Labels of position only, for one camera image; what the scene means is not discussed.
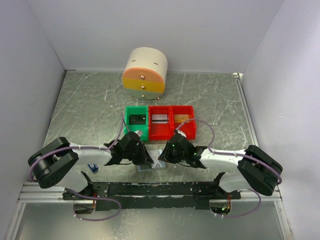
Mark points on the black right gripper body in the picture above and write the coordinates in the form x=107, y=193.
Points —
x=174, y=156

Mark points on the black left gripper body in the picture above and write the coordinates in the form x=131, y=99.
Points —
x=134, y=154

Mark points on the grey card holder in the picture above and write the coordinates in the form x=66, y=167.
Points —
x=156, y=165

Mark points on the green plastic bin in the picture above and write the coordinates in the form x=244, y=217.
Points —
x=144, y=128

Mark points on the red double plastic bin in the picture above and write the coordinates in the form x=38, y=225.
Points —
x=163, y=132

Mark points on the blue card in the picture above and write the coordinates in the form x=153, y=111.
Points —
x=93, y=167

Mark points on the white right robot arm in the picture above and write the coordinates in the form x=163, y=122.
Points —
x=249, y=168

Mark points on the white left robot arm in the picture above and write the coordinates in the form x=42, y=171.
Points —
x=54, y=165

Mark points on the black card in green bin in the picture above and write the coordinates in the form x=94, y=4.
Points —
x=137, y=119

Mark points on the orange gold card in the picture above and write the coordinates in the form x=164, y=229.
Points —
x=180, y=118

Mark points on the white card with black stripe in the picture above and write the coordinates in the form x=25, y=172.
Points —
x=159, y=119

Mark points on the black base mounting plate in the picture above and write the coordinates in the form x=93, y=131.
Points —
x=149, y=195

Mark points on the round three-drawer cabinet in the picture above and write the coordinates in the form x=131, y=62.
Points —
x=144, y=76

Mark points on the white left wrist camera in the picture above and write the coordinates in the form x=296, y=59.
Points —
x=139, y=133

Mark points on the aluminium rail frame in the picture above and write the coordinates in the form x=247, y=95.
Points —
x=124, y=172

